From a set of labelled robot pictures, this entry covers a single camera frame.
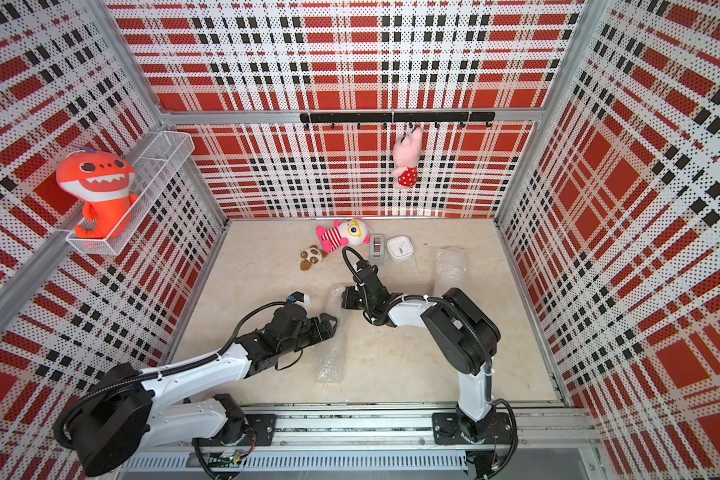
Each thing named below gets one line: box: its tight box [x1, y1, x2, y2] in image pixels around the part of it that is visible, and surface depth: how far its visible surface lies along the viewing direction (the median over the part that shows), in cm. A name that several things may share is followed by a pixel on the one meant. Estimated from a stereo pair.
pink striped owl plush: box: [315, 218, 370, 253], surface depth 110 cm
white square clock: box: [386, 236, 415, 263], surface depth 110 cm
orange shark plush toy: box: [56, 145, 139, 240], surface depth 64 cm
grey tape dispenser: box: [370, 234, 385, 266], surface depth 110 cm
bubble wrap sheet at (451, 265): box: [436, 246, 467, 287], surface depth 100 cm
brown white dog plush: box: [300, 245, 328, 271], surface depth 109 cm
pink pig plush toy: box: [392, 127, 423, 189], surface depth 96 cm
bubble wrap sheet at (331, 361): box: [315, 283, 348, 384], surface depth 80 cm
